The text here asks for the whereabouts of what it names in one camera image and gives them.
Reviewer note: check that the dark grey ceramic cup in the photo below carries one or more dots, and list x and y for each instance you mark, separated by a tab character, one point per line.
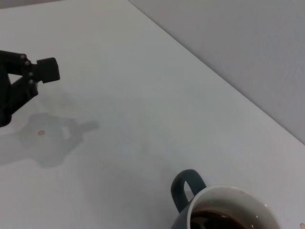
181	190

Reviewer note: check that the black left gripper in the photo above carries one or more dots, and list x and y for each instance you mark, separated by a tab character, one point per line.
4	105

